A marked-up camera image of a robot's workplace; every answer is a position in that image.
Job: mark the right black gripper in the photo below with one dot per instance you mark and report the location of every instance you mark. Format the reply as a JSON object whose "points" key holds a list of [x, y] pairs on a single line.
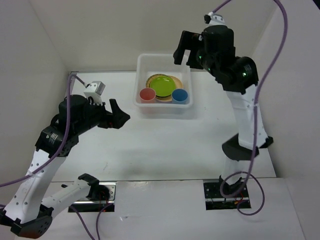
{"points": [[189, 40]]}

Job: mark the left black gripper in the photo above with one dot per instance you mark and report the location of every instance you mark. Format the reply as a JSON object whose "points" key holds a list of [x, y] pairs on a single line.
{"points": [[118, 118]]}

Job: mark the red plastic cup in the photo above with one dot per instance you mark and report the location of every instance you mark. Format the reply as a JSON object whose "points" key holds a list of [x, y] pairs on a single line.
{"points": [[147, 96]]}

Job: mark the round woven bamboo coaster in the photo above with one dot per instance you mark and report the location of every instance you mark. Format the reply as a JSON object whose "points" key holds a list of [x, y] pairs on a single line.
{"points": [[148, 80]]}

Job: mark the orange plastic plate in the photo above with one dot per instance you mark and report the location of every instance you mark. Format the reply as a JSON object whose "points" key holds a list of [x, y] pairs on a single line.
{"points": [[164, 85]]}

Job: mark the green plastic plate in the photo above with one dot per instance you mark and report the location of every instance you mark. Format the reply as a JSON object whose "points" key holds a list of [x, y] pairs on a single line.
{"points": [[163, 86]]}

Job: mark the blue plastic cup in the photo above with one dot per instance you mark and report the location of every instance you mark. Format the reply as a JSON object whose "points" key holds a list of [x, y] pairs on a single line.
{"points": [[179, 96]]}

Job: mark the black plastic plate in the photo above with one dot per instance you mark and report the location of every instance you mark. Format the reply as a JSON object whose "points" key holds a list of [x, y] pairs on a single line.
{"points": [[163, 97]]}

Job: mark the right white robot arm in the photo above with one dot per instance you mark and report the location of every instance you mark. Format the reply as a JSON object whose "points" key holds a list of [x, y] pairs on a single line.
{"points": [[240, 81]]}

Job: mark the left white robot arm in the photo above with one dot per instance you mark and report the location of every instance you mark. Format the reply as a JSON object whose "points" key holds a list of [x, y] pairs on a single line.
{"points": [[29, 214]]}

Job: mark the clear plastic bin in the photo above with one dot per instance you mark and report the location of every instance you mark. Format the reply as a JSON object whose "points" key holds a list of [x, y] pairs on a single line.
{"points": [[162, 64]]}

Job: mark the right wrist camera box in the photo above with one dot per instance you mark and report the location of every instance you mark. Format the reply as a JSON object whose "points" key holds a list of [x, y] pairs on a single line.
{"points": [[214, 19]]}

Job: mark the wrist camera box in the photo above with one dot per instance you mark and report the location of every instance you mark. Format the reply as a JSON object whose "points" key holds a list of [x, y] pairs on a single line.
{"points": [[214, 19], [93, 92]]}

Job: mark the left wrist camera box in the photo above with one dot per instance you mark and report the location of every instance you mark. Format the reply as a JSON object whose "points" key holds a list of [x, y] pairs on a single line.
{"points": [[93, 92]]}

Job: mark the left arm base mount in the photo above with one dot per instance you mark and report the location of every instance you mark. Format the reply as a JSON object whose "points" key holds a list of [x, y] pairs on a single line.
{"points": [[106, 197]]}

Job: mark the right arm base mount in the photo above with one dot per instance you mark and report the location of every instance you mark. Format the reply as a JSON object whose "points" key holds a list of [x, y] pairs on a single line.
{"points": [[215, 201]]}

